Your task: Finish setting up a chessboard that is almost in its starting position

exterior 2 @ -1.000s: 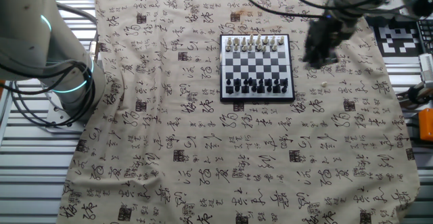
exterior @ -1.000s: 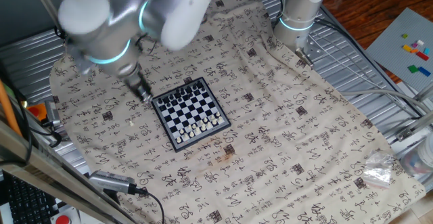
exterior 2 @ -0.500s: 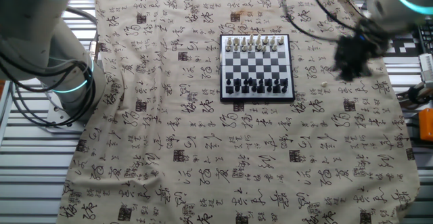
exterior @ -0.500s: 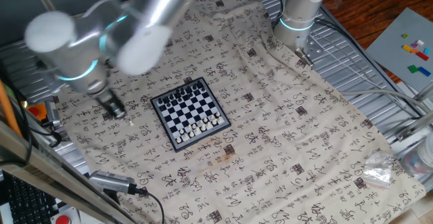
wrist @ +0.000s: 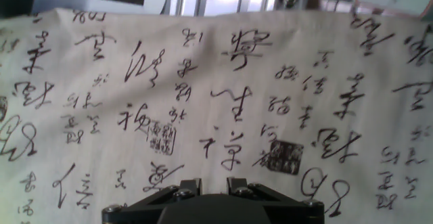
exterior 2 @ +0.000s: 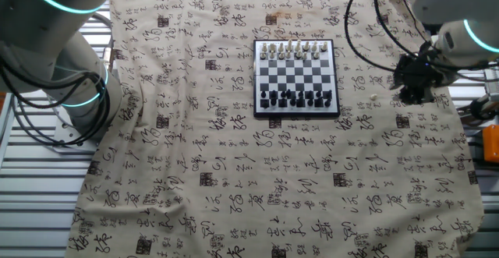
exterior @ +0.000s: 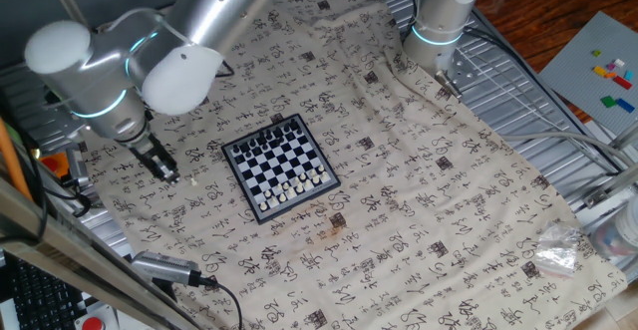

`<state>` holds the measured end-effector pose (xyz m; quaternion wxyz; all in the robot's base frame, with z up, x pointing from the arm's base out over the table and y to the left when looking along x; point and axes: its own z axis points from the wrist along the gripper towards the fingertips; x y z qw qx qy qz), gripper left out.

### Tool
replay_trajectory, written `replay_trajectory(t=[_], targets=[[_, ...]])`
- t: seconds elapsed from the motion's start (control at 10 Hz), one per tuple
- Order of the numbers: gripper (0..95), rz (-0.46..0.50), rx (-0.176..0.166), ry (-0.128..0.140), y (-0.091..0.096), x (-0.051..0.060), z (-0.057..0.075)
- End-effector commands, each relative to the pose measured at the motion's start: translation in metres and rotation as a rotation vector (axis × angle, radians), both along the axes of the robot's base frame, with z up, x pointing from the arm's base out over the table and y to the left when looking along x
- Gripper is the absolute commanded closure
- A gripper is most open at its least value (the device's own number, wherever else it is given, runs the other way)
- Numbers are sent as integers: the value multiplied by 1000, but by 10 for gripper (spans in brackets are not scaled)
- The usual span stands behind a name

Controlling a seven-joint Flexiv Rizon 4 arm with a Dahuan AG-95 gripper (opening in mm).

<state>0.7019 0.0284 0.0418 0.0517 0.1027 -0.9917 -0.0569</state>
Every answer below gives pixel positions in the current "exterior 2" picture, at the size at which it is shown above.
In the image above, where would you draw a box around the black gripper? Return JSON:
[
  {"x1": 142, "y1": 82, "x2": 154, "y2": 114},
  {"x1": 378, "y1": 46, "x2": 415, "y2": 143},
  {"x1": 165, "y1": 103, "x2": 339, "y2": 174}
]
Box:
[{"x1": 388, "y1": 51, "x2": 446, "y2": 105}]

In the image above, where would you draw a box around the black white magnetic chessboard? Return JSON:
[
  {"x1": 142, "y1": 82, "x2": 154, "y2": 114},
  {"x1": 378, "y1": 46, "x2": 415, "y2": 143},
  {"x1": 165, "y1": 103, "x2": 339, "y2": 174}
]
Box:
[{"x1": 253, "y1": 38, "x2": 342, "y2": 119}]

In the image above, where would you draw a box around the silver base mounting plate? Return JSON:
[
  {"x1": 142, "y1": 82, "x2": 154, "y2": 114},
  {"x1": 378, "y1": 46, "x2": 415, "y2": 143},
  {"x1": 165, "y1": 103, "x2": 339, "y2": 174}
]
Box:
[{"x1": 52, "y1": 115, "x2": 101, "y2": 156}]

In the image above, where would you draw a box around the silver ribbed camera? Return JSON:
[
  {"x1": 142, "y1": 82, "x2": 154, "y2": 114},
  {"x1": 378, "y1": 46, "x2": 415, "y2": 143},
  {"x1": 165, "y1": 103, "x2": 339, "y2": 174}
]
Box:
[{"x1": 483, "y1": 69, "x2": 499, "y2": 102}]

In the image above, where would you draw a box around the grey base cable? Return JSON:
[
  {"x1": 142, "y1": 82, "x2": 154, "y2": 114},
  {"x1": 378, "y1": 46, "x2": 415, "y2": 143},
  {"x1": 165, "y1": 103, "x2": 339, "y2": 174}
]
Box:
[{"x1": 83, "y1": 12, "x2": 115, "y2": 56}]

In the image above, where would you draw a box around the black base cable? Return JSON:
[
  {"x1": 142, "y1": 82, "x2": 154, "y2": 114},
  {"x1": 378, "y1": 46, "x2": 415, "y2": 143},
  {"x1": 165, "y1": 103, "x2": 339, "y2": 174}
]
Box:
[{"x1": 0, "y1": 61, "x2": 113, "y2": 148}]

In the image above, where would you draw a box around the orange plastic block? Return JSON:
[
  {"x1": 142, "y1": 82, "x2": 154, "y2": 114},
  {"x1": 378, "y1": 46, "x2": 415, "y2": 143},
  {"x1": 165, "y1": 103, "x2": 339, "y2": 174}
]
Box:
[{"x1": 482, "y1": 124, "x2": 499, "y2": 164}]

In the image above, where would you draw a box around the beige calligraphy print tablecloth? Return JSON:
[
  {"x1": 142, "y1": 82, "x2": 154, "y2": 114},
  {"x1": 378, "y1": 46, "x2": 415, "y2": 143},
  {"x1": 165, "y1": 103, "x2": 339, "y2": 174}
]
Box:
[{"x1": 64, "y1": 0, "x2": 487, "y2": 258}]

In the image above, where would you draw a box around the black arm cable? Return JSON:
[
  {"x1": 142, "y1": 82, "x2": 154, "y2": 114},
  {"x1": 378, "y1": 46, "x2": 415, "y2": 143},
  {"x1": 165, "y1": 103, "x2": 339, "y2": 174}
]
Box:
[
  {"x1": 372, "y1": 0, "x2": 424, "y2": 60},
  {"x1": 343, "y1": 0, "x2": 395, "y2": 72}
]

